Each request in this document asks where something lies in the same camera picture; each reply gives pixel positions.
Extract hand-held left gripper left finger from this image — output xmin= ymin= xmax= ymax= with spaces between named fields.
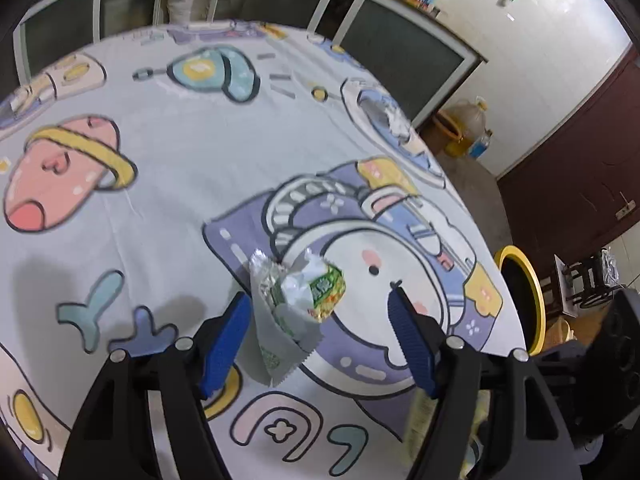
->
xmin=59 ymin=291 xmax=253 ymax=480

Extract yellow rimmed trash bin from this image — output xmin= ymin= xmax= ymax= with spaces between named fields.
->
xmin=494 ymin=245 xmax=546 ymax=357

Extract green white silver wrapper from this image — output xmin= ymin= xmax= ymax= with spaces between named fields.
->
xmin=249 ymin=249 xmax=347 ymax=387

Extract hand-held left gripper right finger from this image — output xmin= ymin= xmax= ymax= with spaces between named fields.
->
xmin=387 ymin=282 xmax=583 ymax=480

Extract black stool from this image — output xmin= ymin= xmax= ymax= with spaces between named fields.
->
xmin=552 ymin=252 xmax=622 ymax=319

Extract orange cloth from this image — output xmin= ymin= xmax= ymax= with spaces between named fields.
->
xmin=546 ymin=317 xmax=574 ymax=354

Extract large cooking oil bottle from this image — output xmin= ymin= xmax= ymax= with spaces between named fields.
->
xmin=452 ymin=100 xmax=489 ymax=159

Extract small blue capped bottle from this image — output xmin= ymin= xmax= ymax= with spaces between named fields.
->
xmin=470 ymin=130 xmax=494 ymax=160

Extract glass door kitchen cabinet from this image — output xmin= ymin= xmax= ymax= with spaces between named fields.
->
xmin=12 ymin=0 xmax=489 ymax=132

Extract yellow green snack packet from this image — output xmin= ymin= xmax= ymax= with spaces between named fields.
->
xmin=404 ymin=389 xmax=494 ymax=478

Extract yellow plastic basket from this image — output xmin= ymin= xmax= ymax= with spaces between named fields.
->
xmin=434 ymin=110 xmax=467 ymax=157

